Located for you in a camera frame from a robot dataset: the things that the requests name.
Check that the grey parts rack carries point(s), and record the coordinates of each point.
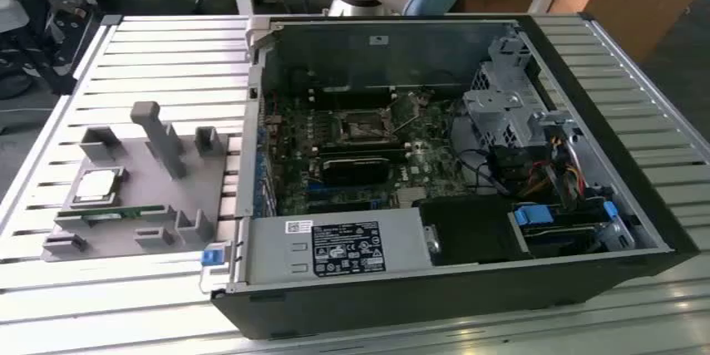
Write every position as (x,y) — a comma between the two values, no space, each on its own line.
(166,197)

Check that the blue drive bay clip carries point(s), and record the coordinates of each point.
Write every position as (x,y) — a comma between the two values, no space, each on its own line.
(610,209)

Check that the black plastic shroud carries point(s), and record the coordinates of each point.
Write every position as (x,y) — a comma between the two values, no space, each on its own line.
(471,230)

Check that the silver drive cage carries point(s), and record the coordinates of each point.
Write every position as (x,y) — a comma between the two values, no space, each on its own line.
(499,109)

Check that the black open PC case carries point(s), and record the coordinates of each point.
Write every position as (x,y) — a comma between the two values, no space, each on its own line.
(389,309)

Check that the CPU socket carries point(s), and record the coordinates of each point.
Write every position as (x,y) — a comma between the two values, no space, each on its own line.
(367,127)

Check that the green motherboard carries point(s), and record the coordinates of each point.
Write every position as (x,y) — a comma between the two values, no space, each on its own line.
(433,164)

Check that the green RAM stick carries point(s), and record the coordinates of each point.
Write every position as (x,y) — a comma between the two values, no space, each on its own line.
(139,210)

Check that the blue disk carrier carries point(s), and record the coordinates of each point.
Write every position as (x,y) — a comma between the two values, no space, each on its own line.
(534,214)

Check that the black graphics card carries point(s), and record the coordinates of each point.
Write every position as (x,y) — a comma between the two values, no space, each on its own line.
(355,171)

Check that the blue case latch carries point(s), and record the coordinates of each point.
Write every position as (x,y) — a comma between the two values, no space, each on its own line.
(212,257)

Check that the silver CPU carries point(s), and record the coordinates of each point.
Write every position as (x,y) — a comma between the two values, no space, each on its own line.
(100,186)

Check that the silver power supply unit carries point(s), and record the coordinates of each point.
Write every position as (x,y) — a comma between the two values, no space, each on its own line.
(278,255)

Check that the metal locking lever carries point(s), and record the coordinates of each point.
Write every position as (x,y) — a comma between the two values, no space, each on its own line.
(409,118)

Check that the silver chipset heatsink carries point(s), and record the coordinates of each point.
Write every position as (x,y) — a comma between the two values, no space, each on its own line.
(410,197)

